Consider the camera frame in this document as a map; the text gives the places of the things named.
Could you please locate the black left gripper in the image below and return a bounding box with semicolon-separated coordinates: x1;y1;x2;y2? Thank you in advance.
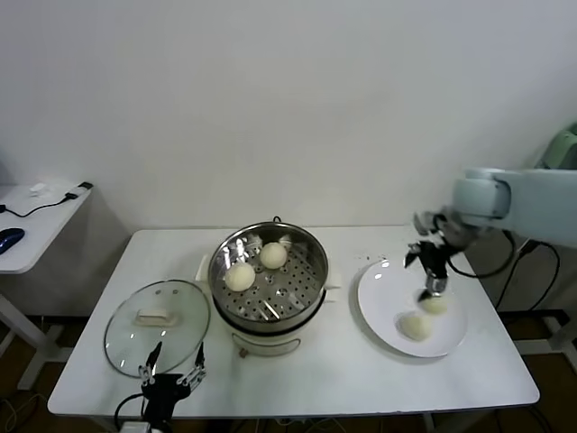
137;341;208;433

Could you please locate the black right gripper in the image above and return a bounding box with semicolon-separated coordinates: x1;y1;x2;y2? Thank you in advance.
403;241;452;303

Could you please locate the white steamed baozi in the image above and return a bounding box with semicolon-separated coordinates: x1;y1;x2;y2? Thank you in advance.
224;263;256;292
259;242;289;271
399;314;433;340
421;295;449;316

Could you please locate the glass pot lid cream handle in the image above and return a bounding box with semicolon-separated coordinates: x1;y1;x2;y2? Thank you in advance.
103;279;212;379

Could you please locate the perforated steel steamer basket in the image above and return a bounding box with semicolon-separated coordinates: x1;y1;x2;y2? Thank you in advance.
197;221;343;325

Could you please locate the white round plate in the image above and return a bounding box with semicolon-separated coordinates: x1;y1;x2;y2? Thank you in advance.
351;259;469;359

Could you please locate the cream electric cooker base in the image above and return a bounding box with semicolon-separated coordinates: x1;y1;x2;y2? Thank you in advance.
211;288;339;360

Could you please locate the pale green appliance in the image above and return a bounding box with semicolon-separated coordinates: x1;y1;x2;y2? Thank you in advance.
534;121;577;171

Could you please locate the white side desk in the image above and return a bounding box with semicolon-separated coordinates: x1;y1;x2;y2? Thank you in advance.
0;182;96;392

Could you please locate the blue computer mouse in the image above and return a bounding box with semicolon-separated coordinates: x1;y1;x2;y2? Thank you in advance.
0;227;27;253

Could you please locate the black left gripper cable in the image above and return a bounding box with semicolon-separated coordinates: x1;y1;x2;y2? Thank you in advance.
114;392;148;429

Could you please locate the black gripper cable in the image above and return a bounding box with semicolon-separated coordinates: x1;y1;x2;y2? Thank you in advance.
114;392;148;429
450;232;516;279

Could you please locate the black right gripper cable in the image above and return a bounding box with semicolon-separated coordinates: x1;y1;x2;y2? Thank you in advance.
450;232;516;279

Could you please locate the black desk cable with adapter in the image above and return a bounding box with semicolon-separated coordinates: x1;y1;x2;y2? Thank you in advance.
0;182;94;217

